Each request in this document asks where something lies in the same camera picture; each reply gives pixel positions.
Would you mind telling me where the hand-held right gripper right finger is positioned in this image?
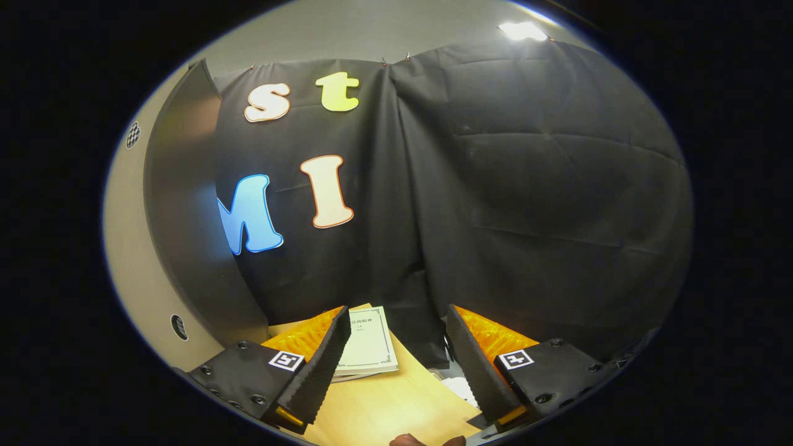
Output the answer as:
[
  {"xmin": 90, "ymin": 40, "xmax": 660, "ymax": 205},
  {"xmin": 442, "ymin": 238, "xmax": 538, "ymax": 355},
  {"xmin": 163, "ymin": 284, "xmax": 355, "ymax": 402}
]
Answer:
[{"xmin": 445, "ymin": 304, "xmax": 626, "ymax": 432}]

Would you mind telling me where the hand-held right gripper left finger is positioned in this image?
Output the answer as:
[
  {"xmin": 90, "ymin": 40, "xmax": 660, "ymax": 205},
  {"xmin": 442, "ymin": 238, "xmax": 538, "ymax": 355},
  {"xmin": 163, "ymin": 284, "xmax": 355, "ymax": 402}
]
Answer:
[{"xmin": 186, "ymin": 305, "xmax": 353, "ymax": 434}]

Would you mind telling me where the pale green book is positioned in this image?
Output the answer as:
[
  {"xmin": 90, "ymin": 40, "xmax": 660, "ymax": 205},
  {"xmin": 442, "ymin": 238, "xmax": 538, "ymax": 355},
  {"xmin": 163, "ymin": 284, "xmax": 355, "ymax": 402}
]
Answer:
[{"xmin": 331, "ymin": 306, "xmax": 400, "ymax": 377}]

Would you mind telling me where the black backdrop cloth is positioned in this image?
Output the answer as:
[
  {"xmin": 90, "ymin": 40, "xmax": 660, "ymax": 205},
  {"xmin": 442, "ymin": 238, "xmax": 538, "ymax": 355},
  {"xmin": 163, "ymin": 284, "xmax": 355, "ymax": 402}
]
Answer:
[{"xmin": 211, "ymin": 40, "xmax": 694, "ymax": 366}]

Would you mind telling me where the small ceiling light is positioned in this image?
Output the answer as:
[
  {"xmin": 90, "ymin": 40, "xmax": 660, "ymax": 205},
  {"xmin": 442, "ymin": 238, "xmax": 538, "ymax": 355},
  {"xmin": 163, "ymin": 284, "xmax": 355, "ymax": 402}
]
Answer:
[{"xmin": 497, "ymin": 22, "xmax": 549, "ymax": 42}]

